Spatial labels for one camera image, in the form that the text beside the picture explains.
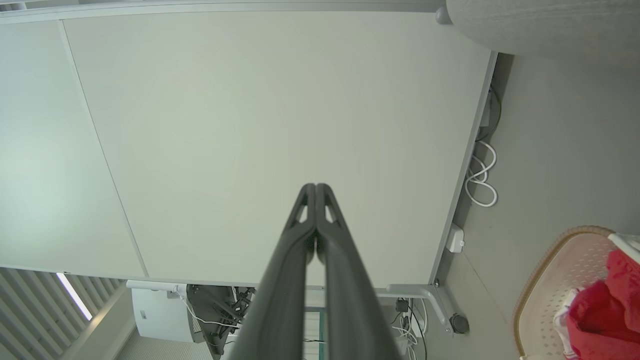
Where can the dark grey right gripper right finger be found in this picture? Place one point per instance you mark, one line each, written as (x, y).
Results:
(355, 310)

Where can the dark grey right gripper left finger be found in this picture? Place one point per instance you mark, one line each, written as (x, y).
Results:
(280, 300)

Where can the red lettered garment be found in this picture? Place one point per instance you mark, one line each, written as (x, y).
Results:
(610, 310)

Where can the grey glossy rounded object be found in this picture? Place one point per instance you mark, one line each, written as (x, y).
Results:
(442, 15)

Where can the grey fabric seat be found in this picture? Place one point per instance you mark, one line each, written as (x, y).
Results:
(550, 25)

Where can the small black power plug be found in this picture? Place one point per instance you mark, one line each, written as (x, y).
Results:
(401, 305)

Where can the grey metal partition foot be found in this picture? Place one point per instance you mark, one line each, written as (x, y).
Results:
(430, 295)

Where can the black caster wheel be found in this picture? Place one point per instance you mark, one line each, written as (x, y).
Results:
(459, 323)

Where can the white cabinet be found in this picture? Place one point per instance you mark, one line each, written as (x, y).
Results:
(160, 315)

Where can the white power adapter box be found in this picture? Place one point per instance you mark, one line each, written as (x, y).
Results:
(454, 239)

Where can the large white partition panel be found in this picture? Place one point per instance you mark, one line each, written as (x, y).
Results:
(260, 125)

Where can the cream perforated laundry basket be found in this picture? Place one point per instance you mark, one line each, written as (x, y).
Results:
(545, 285)

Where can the bright ceiling light strip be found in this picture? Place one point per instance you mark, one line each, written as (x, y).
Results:
(75, 297)

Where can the white garment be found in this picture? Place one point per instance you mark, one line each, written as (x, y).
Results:
(562, 320)

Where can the narrow white partition panel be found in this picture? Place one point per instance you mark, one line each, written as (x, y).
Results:
(45, 160)

